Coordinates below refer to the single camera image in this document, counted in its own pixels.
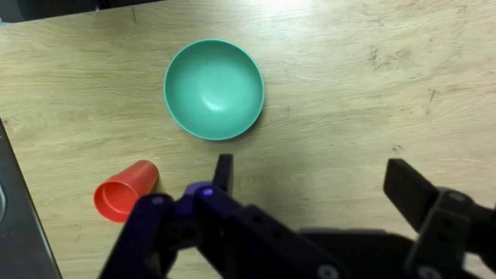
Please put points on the orange plastic cup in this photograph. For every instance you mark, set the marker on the orange plastic cup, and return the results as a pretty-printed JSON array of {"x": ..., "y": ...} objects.
[{"x": 125, "y": 192}]

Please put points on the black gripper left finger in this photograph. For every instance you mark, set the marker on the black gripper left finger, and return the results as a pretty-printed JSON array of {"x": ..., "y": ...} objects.
[{"x": 242, "y": 233}]

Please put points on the green bowl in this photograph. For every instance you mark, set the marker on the green bowl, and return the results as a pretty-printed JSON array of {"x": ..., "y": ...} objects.
[{"x": 215, "y": 88}]

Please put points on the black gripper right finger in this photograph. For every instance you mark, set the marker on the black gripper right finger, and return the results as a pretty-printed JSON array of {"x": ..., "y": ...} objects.
[{"x": 439, "y": 217}]

